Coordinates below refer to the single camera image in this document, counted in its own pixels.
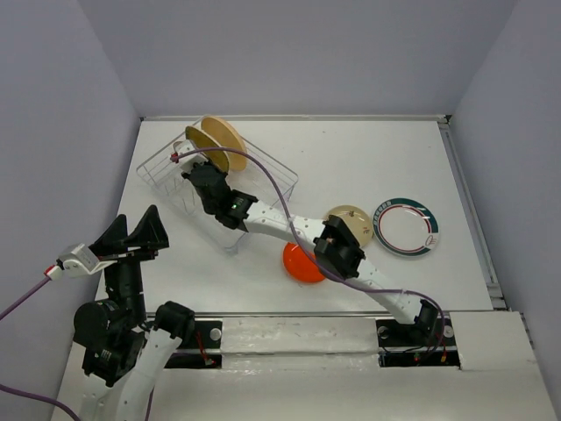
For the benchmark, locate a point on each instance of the tan round plate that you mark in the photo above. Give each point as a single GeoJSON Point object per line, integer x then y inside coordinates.
{"type": "Point", "coordinates": [227, 136]}

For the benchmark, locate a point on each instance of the white wire dish rack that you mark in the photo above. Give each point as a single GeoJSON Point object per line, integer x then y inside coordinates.
{"type": "Point", "coordinates": [181, 208]}

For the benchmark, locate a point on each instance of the beige floral plate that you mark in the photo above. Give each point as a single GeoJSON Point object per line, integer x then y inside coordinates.
{"type": "Point", "coordinates": [182, 149]}

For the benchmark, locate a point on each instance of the orange plate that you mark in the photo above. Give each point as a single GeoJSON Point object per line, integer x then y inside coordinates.
{"type": "Point", "coordinates": [299, 266]}

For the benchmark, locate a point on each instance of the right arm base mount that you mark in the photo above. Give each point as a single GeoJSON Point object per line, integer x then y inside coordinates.
{"type": "Point", "coordinates": [400, 346]}

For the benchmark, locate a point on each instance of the woven bamboo tray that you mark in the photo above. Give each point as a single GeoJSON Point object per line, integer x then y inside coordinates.
{"type": "Point", "coordinates": [202, 140]}

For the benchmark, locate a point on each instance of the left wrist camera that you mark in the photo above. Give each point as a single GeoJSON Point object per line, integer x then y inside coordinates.
{"type": "Point", "coordinates": [79, 261]}

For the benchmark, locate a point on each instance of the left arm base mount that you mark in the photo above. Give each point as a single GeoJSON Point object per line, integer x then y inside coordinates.
{"type": "Point", "coordinates": [203, 348]}

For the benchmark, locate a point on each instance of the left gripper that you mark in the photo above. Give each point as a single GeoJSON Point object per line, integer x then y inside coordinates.
{"type": "Point", "coordinates": [130, 253]}

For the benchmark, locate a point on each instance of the white green-rimmed plate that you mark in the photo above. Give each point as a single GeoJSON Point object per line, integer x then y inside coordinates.
{"type": "Point", "coordinates": [405, 227]}

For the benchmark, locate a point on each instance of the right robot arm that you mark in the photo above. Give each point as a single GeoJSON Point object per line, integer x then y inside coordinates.
{"type": "Point", "coordinates": [330, 242]}

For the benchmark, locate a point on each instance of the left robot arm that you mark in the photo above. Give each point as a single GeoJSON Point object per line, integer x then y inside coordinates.
{"type": "Point", "coordinates": [125, 353]}

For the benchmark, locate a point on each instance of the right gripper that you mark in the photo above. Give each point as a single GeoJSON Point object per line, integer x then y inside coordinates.
{"type": "Point", "coordinates": [195, 174]}

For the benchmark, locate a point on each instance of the small cream plate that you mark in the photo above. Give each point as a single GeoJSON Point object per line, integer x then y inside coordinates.
{"type": "Point", "coordinates": [356, 219]}

